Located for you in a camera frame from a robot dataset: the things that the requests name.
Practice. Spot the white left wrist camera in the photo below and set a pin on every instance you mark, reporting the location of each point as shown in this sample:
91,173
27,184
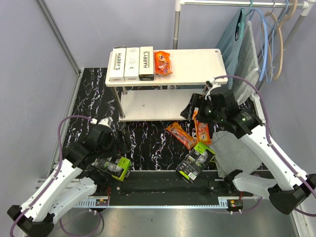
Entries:
105,122

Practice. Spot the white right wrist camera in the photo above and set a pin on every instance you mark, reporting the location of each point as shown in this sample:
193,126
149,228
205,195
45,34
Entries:
210,85

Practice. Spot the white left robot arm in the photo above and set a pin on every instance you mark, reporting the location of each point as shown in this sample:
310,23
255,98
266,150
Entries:
37,216

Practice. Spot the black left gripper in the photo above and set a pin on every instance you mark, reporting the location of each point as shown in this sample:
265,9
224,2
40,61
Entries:
119,148

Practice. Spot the white two-tier shelf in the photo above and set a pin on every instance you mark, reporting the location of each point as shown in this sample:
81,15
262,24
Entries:
165,97

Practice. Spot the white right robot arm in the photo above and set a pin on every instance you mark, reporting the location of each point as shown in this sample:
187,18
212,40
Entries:
290,185

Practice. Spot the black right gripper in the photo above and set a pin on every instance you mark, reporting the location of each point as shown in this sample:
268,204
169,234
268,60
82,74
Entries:
197,100

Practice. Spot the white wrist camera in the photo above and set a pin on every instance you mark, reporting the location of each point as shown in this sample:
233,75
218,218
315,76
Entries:
210,85
105,122

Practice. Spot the grey hanging towel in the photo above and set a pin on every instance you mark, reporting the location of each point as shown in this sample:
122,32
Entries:
247,67

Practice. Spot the black green Gillette box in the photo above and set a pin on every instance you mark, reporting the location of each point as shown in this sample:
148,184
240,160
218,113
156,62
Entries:
195,162
118,167

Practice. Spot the teal hanging garment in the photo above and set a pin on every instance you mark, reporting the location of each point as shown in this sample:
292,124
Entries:
230,44

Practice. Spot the metal clothes rack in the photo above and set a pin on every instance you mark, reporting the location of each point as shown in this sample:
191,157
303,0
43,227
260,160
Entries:
277,9

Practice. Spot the white harry's box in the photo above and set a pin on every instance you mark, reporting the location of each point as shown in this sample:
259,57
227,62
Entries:
116,73
146,63
131,68

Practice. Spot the blue clothes hanger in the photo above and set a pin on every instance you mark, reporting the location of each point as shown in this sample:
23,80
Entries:
267,32

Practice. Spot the wooden clothes hanger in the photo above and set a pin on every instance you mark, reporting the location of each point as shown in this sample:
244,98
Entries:
274,71

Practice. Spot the orange Bic razor pack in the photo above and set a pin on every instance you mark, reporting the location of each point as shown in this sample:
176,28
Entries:
162,63

